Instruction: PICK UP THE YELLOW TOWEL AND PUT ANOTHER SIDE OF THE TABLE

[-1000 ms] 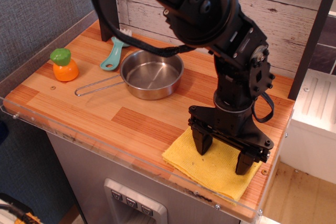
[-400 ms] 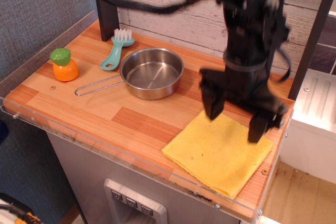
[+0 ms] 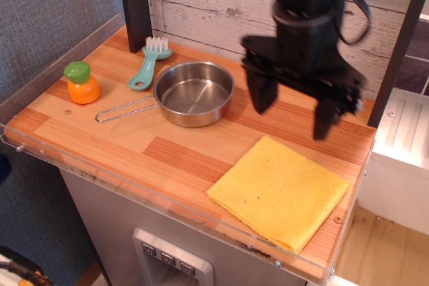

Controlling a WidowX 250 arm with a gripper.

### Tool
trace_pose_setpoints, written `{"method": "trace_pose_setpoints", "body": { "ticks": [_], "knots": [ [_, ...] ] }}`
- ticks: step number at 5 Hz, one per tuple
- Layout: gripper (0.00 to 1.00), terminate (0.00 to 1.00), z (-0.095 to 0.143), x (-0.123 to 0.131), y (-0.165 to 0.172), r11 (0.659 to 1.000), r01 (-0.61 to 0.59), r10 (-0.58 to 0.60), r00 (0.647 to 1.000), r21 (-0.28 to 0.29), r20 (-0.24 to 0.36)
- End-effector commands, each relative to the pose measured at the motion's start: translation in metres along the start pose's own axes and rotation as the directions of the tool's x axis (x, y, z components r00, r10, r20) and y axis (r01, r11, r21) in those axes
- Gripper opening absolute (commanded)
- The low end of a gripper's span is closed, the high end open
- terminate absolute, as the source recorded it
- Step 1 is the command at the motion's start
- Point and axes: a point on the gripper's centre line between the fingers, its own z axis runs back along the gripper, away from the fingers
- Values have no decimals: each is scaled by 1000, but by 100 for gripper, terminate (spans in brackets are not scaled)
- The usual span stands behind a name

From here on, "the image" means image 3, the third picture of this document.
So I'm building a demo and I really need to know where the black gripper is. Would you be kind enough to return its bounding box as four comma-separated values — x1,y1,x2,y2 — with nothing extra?
241,25,366,140

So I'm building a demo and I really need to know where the yellow rag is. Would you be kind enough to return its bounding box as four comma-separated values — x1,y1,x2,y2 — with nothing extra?
206,137,349,254

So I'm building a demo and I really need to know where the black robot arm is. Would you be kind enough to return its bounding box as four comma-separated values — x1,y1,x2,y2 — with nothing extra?
241,0,371,140

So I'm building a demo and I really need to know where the stainless steel saucepan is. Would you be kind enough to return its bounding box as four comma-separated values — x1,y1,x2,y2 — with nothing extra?
95,61,235,128

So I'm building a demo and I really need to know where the white toy sink unit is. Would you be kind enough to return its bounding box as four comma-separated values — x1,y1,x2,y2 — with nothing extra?
357,88,428,234

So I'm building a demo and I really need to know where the teal dish brush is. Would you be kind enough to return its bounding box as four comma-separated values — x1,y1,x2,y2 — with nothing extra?
127,37,172,90

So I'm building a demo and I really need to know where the silver toy fridge cabinet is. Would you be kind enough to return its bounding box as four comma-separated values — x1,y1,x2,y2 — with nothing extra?
60,170,306,285

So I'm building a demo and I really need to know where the orange toy carrot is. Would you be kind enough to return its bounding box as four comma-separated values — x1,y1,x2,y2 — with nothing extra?
64,61,101,104

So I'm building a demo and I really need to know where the clear acrylic front guard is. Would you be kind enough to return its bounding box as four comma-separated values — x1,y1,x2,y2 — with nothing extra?
4,111,375,285

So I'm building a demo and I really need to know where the orange object bottom left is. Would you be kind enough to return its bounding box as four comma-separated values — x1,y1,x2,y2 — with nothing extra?
1,261,54,286

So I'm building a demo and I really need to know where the dark right vertical post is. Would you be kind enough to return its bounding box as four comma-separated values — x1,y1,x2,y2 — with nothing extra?
367,0,426,128

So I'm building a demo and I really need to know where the dark vertical post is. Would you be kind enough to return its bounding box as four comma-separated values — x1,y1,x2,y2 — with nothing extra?
367,0,426,128
122,0,152,53

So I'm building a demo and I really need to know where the dark left vertical post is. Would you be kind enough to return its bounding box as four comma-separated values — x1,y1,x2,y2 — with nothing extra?
122,0,152,53

